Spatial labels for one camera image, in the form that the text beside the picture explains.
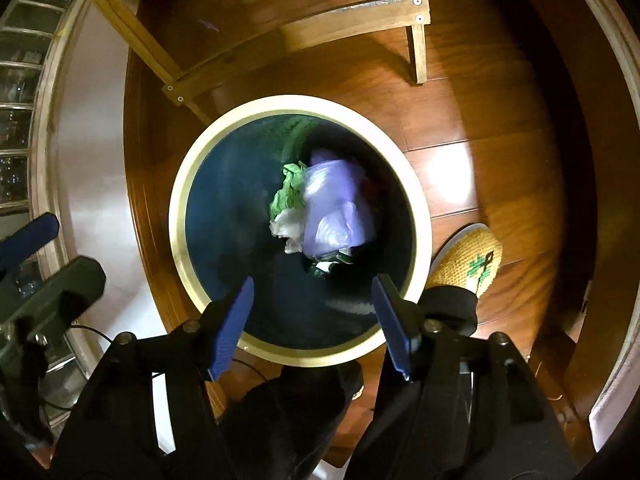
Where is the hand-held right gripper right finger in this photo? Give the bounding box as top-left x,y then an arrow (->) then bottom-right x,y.
345,274 -> 576,480

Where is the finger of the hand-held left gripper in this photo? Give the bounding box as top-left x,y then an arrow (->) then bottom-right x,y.
15,255 -> 107,341
0,212 -> 61,271

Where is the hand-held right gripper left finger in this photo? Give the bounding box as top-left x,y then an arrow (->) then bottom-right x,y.
50,276 -> 256,480

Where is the dark blue trash bin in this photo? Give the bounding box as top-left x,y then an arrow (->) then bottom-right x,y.
169,95 -> 433,366

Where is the white paper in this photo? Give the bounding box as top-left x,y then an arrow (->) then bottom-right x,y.
270,209 -> 307,254

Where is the green paper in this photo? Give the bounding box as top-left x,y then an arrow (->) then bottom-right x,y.
269,161 -> 308,222

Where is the purple plastic bag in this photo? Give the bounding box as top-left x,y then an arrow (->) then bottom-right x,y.
301,149 -> 382,261

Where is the yellow knitted slipper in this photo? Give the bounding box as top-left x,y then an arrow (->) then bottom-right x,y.
427,224 -> 503,306

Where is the person's left leg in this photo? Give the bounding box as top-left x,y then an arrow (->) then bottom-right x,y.
220,362 -> 362,480

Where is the metal window grille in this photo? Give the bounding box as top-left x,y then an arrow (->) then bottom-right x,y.
0,0 -> 76,271

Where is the wooden table frame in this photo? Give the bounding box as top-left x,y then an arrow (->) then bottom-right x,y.
75,0 -> 431,111

